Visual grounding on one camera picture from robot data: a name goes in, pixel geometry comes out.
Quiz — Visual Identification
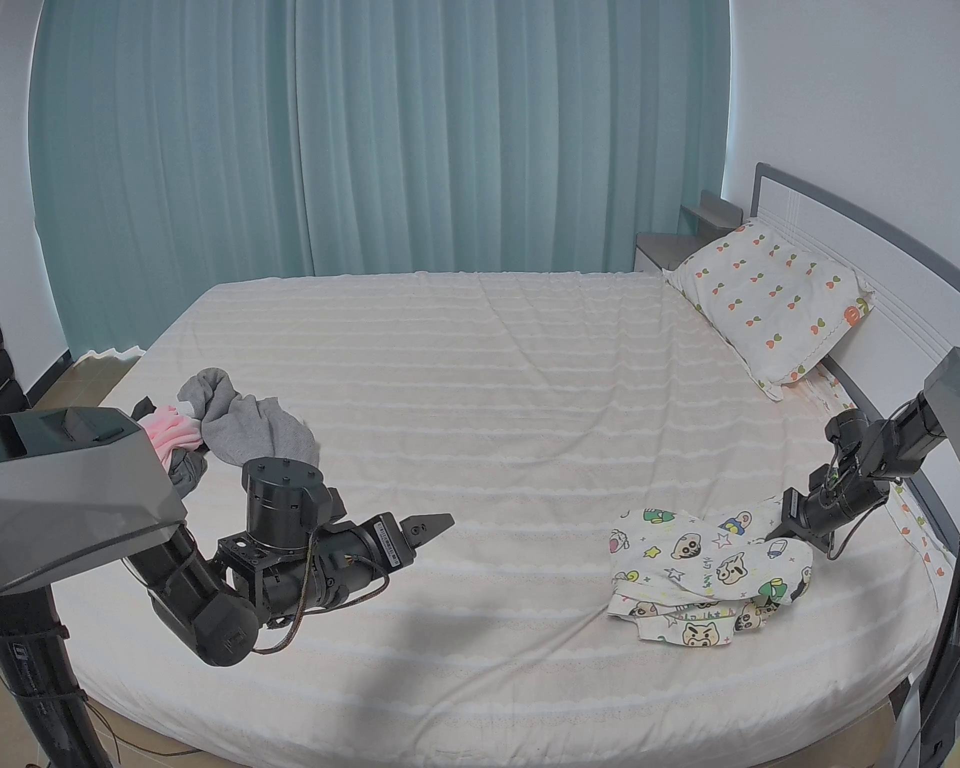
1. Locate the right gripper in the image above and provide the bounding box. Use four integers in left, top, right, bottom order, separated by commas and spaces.
764, 472, 891, 543

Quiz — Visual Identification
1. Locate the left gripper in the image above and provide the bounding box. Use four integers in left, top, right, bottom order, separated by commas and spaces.
302, 512, 457, 611

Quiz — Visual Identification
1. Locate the white printed pyjama top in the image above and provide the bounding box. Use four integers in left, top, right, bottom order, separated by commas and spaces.
605, 495, 816, 651

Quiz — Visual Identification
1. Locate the bed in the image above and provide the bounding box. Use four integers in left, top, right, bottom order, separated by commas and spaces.
51, 161, 960, 760

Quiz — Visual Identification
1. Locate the white printed pillow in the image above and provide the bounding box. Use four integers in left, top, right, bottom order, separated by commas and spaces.
663, 219, 877, 403

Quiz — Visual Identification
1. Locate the pink garment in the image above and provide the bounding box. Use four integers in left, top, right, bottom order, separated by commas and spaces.
141, 403, 212, 468

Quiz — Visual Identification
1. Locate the grey bedside table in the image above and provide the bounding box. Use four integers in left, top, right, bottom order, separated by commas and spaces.
635, 189, 752, 273

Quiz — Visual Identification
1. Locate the blue-green curtain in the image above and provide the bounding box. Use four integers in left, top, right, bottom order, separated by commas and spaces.
26, 0, 734, 360

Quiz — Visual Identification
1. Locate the black cable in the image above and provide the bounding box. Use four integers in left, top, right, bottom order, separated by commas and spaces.
90, 712, 201, 760

